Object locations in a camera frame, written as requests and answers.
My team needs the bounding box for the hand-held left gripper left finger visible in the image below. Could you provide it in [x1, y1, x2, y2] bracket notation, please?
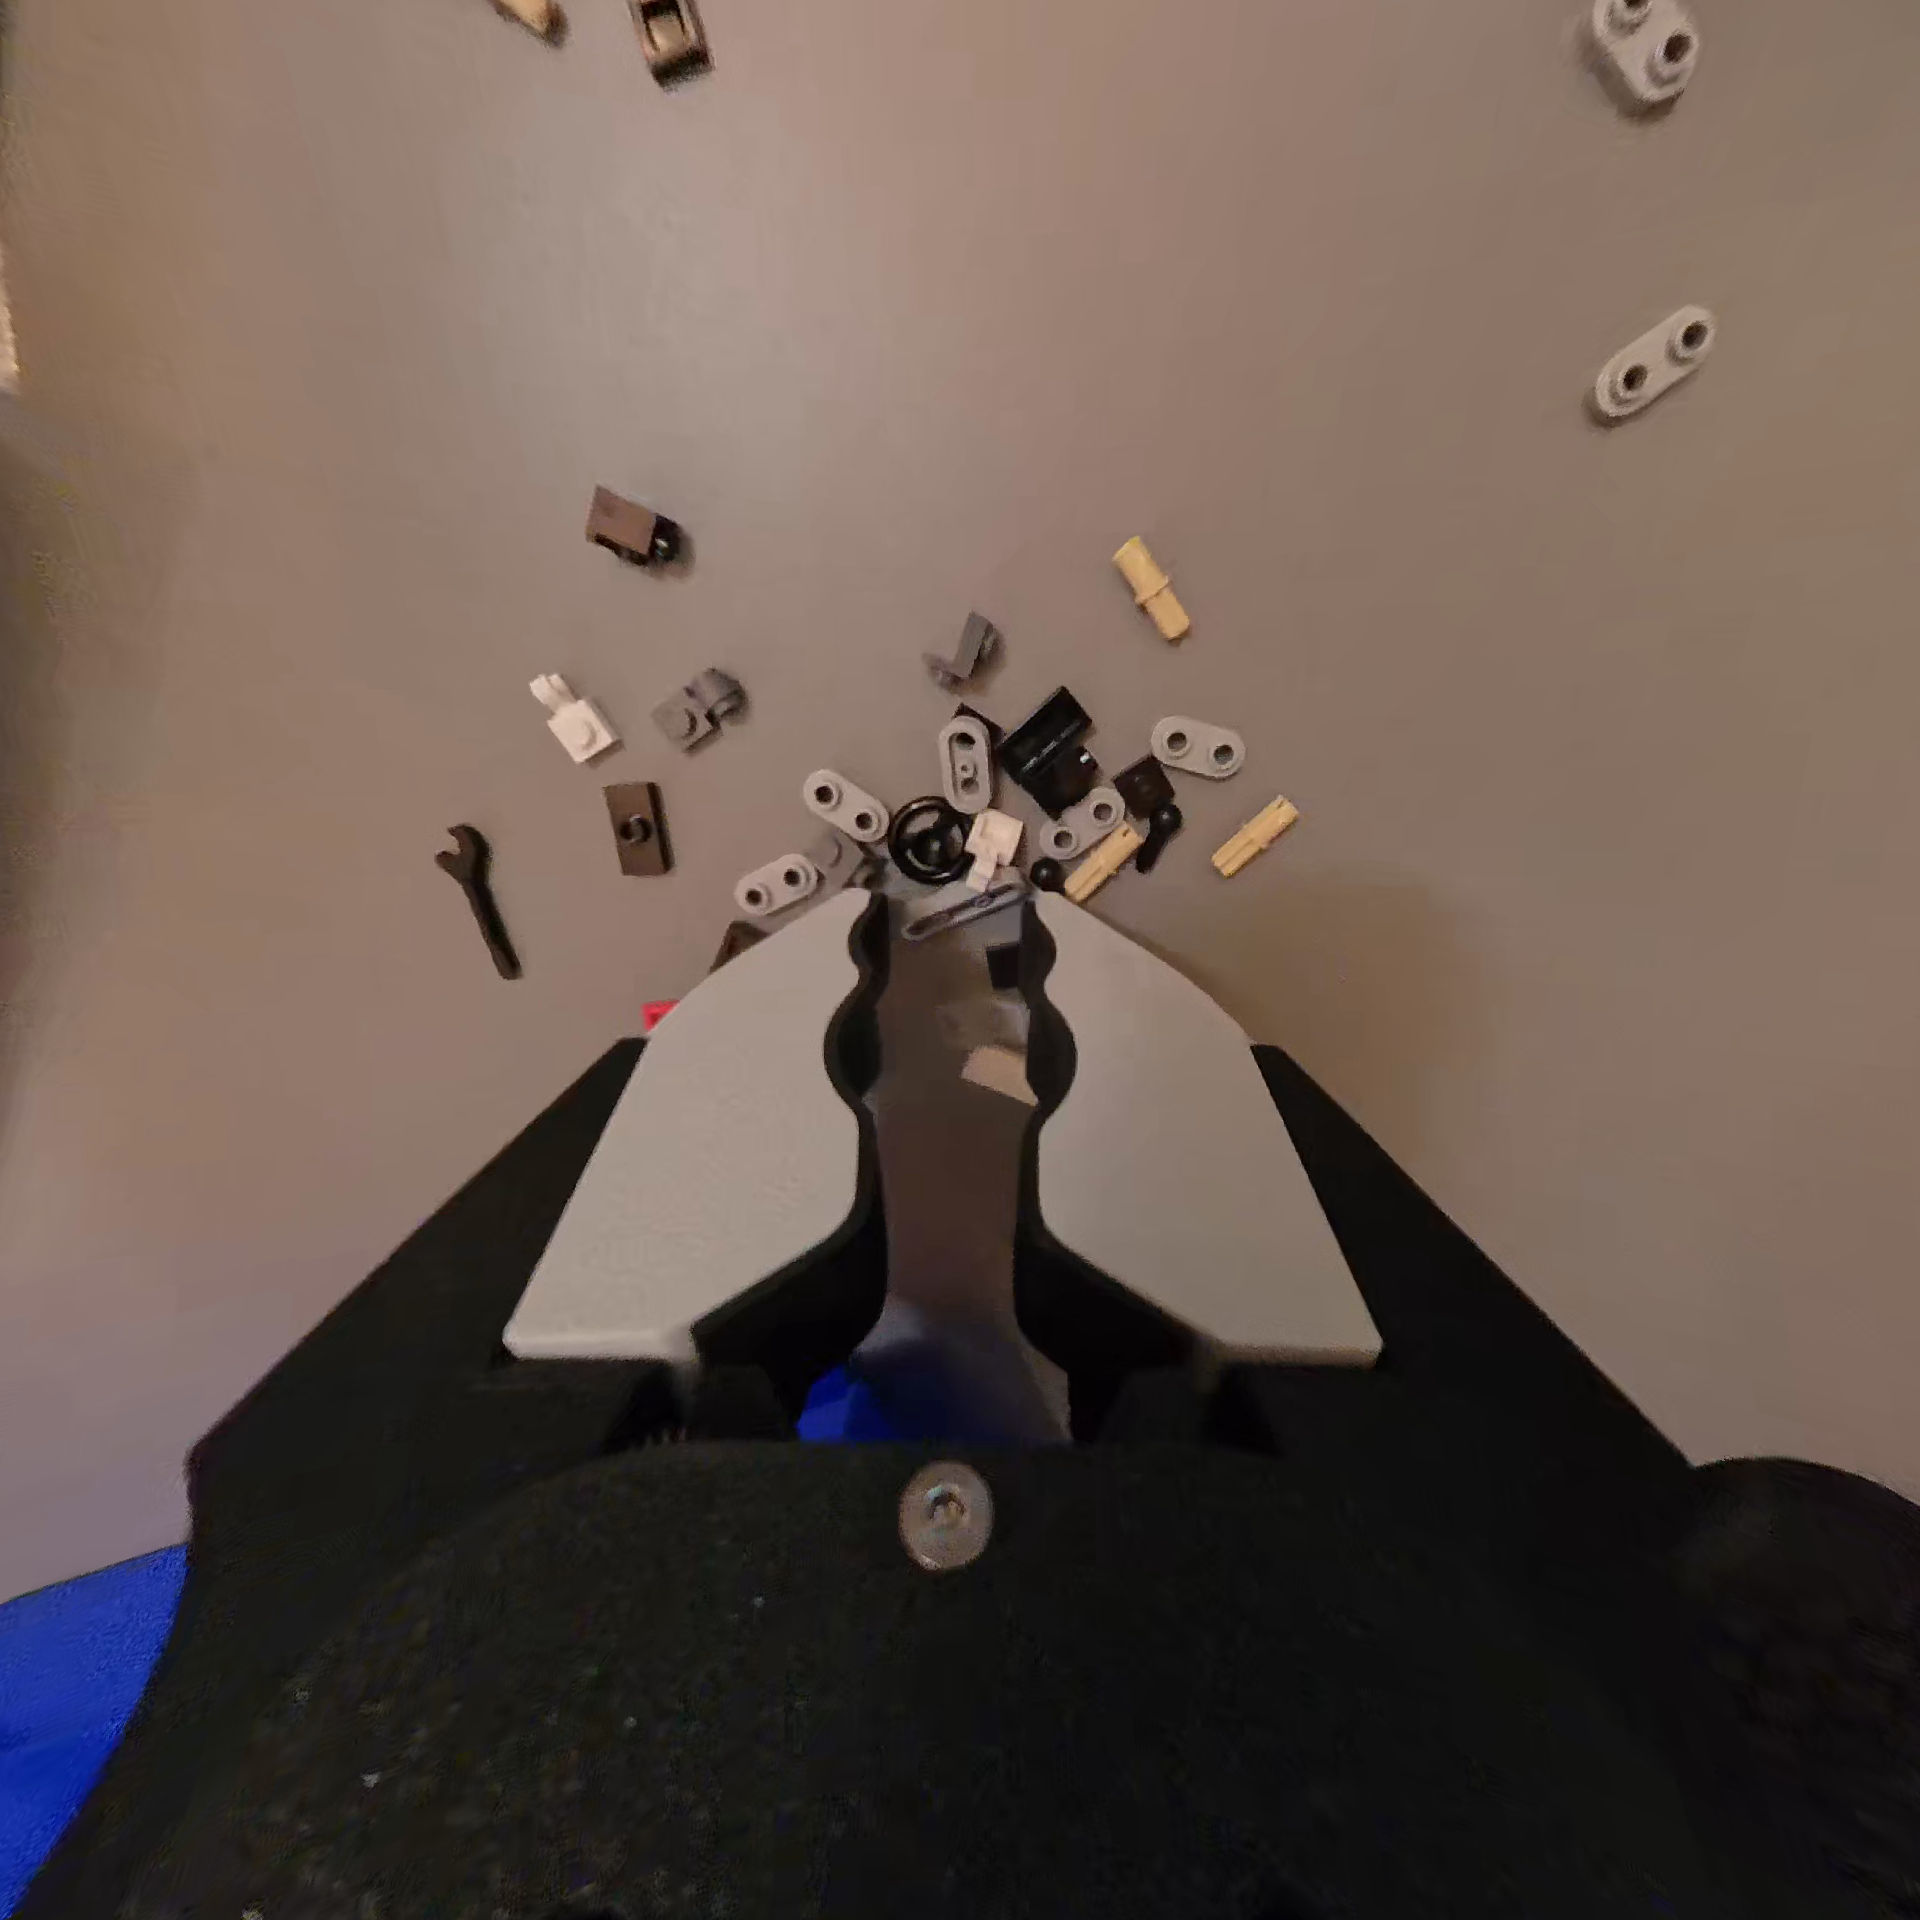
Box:
[503, 888, 886, 1368]

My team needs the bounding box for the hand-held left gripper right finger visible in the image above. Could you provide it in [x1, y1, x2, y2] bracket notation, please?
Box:
[1020, 892, 1382, 1368]

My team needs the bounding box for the pile of small brick pieces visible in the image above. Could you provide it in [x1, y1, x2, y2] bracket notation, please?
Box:
[434, 483, 1304, 1104]

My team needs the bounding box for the light grey two-hole link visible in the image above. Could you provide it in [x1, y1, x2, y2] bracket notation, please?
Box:
[1586, 0, 1704, 117]
[1590, 305, 1718, 425]

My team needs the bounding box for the grey desk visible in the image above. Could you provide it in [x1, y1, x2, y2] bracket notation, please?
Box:
[0, 0, 1920, 1606]

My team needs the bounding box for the blue plastic bin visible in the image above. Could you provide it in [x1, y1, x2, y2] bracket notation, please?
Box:
[0, 1320, 910, 1876]

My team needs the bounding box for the tiny black tile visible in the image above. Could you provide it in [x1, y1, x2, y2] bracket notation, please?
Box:
[625, 0, 716, 88]

